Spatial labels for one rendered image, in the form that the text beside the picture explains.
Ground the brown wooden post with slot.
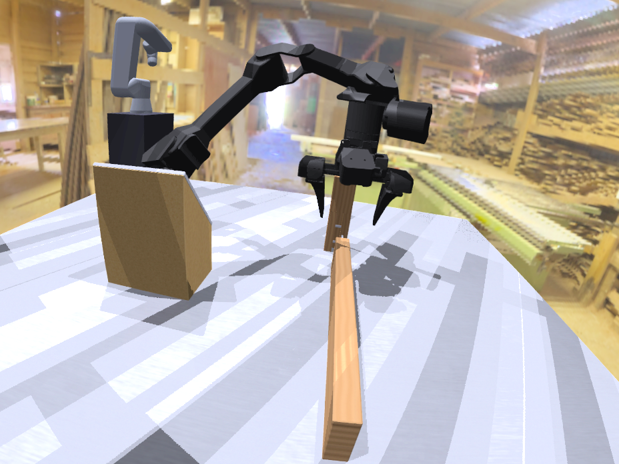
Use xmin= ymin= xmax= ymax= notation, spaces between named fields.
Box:
xmin=324 ymin=175 xmax=356 ymax=252

